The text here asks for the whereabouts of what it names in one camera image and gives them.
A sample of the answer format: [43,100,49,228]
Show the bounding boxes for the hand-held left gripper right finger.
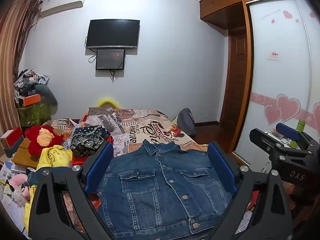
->
[207,141,293,240]

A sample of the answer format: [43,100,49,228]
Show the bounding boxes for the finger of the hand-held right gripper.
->
[249,128,311,161]
[276,122,320,152]

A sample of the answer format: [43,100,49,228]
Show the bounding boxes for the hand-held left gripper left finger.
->
[28,140,118,240]

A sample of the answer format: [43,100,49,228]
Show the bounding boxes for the blue denim jacket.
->
[96,140,237,234]

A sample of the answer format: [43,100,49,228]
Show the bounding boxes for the green bottle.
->
[290,119,306,148]

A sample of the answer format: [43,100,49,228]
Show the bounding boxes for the black patterned cloth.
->
[70,125,111,158]

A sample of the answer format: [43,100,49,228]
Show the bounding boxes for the yellow cloth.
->
[36,145,73,172]

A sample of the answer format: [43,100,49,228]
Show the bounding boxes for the grey backpack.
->
[177,108,197,138]

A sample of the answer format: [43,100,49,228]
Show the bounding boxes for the wooden door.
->
[219,27,252,153]

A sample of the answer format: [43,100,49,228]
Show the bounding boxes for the printed blanket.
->
[42,107,210,161]

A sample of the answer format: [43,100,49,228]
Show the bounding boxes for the yellow round object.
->
[97,98,121,109]

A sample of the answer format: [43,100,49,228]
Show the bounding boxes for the red plush toy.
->
[24,125,65,155]

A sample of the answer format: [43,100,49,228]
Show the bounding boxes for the cardboard box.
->
[12,137,42,168]

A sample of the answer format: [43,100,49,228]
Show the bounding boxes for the green covered cabinet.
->
[17,102,52,131]

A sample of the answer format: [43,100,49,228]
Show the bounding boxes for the pink plush toy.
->
[7,174,28,188]

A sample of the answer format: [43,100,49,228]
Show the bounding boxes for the red box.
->
[0,127,24,149]

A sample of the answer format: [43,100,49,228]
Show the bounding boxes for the orange box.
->
[22,94,42,107]

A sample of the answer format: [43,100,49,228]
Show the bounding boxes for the pile of clutter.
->
[14,67,50,101]

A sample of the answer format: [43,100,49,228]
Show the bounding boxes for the brown striped curtain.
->
[0,0,42,137]

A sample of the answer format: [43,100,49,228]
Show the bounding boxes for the wooden overhead cabinet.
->
[199,0,300,30]

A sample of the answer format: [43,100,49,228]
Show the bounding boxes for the white air conditioner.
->
[40,0,87,18]

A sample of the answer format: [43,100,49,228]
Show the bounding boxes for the monitor cables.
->
[110,69,121,83]

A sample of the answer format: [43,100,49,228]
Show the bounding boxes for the small black wall monitor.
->
[95,49,126,71]

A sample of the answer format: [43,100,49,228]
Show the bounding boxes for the black wall television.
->
[86,19,140,49]

